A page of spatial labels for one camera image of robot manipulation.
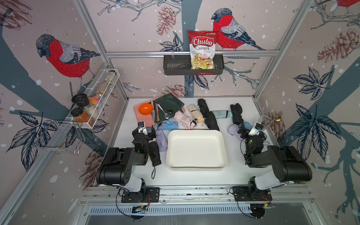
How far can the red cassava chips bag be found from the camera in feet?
2.73

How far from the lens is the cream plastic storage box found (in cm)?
88

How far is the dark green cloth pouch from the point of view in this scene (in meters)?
1.09
